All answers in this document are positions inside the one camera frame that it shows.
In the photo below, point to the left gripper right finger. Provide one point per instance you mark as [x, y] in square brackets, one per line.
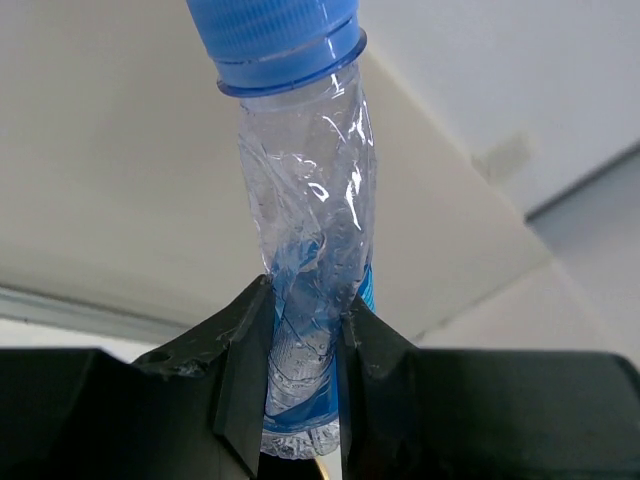
[407, 412]

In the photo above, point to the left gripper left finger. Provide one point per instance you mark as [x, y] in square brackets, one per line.
[189, 409]

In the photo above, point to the blue label water bottle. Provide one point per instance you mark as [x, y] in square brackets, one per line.
[307, 152]

